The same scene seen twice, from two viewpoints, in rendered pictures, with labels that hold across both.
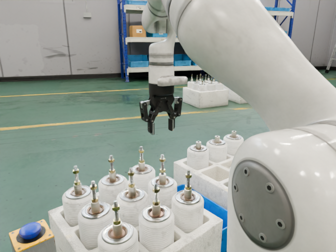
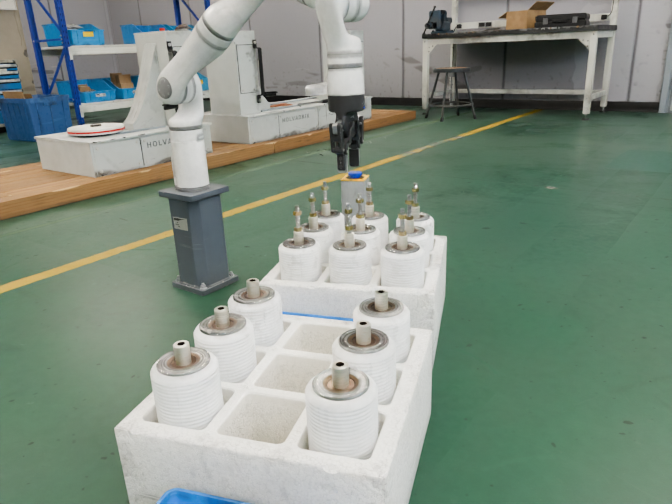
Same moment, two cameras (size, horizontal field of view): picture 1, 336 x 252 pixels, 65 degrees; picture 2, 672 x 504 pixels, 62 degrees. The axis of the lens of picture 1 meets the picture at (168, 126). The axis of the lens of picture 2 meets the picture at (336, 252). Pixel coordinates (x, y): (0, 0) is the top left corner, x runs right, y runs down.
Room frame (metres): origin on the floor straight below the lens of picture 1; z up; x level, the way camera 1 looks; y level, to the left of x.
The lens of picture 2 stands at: (1.72, -0.68, 0.67)
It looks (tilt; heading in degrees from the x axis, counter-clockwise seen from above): 20 degrees down; 145
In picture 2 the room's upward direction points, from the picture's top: 2 degrees counter-clockwise
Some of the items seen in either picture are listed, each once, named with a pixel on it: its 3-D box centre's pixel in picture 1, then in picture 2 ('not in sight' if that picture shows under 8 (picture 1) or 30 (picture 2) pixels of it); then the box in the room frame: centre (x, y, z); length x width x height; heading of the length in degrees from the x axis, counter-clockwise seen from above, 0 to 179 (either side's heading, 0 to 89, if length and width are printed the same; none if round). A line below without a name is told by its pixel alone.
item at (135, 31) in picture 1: (137, 31); not in sight; (5.17, 0.57, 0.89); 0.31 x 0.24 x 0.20; 18
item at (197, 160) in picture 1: (197, 167); (382, 354); (1.06, -0.13, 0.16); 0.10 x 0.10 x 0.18
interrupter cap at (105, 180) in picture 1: (112, 180); (409, 231); (0.78, 0.18, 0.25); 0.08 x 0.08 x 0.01
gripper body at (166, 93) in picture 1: (161, 95); (346, 114); (0.77, 0.02, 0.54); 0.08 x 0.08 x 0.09
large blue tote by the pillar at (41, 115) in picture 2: not in sight; (37, 117); (-4.11, 0.11, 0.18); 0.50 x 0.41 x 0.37; 23
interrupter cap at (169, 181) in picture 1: (162, 182); (349, 245); (0.77, 0.02, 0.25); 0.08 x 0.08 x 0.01
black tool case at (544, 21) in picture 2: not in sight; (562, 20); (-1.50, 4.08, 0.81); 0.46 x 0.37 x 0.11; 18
